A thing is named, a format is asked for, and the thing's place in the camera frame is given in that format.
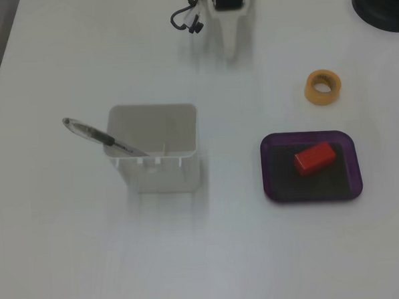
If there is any red rectangular cube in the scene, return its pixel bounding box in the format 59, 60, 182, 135
292, 140, 338, 177

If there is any white plastic pen holder box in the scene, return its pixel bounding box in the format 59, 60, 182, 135
104, 101, 203, 197

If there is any yellow tape roll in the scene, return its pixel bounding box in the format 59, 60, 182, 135
303, 68, 343, 107

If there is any black round stand base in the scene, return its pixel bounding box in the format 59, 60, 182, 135
351, 0, 399, 35

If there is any purple tray with black pad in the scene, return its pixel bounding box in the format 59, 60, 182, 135
259, 128, 365, 206

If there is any black ballpoint pen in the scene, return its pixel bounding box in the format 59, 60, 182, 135
61, 113, 150, 161

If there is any black cable with zip tie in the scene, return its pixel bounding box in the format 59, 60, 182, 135
169, 0, 205, 35

